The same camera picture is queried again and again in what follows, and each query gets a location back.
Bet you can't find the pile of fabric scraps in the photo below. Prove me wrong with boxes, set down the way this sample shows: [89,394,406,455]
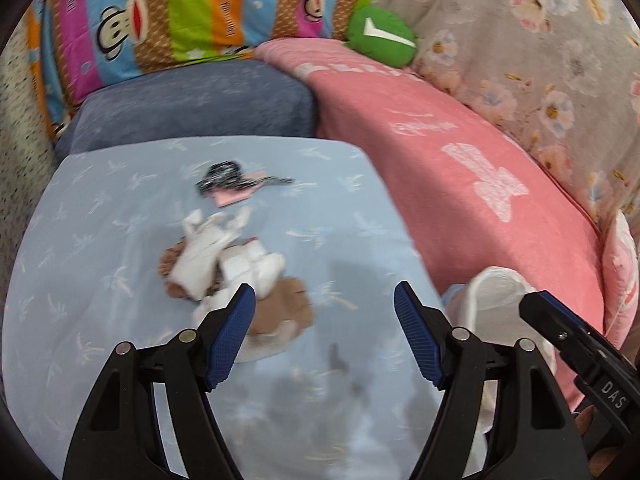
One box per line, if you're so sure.
[159,207,316,363]

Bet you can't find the pink blanket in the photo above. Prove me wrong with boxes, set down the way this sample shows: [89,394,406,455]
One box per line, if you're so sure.
[254,38,608,411]

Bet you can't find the black white patterned cloth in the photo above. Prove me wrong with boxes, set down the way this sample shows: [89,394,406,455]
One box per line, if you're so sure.
[195,160,296,197]

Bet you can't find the blue-grey seat cushion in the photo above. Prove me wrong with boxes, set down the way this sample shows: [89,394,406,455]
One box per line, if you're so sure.
[52,60,317,163]

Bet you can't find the person's right hand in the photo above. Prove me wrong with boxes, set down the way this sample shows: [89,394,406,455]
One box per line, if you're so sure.
[575,402,633,476]

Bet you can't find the pink printed pillow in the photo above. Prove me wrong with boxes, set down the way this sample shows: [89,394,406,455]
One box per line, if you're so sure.
[601,210,640,351]

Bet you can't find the grey floral cover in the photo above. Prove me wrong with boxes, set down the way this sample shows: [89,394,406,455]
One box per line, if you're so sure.
[372,0,640,241]

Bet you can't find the light blue tablecloth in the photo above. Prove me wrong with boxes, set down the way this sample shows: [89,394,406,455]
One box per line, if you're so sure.
[2,135,451,480]

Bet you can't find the trash bin with white liner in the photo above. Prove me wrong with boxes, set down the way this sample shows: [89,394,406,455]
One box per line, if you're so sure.
[445,266,556,461]

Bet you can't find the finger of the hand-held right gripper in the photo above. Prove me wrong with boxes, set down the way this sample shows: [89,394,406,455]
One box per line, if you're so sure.
[518,290,608,382]

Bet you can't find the green round cushion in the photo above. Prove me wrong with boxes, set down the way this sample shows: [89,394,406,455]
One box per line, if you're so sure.
[346,6,418,67]

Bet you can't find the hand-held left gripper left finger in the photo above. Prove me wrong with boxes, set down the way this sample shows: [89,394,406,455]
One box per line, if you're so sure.
[62,282,257,480]

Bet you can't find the colourful striped monkey print quilt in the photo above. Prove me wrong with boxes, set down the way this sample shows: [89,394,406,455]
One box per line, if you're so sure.
[25,0,381,141]

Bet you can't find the pale pink scrap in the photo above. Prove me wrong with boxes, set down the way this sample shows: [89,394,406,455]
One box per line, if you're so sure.
[212,172,268,208]

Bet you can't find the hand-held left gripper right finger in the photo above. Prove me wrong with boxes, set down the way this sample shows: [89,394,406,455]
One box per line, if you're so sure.
[393,281,588,480]

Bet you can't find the cream textured cloth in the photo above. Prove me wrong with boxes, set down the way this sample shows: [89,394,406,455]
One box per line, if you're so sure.
[0,50,58,241]

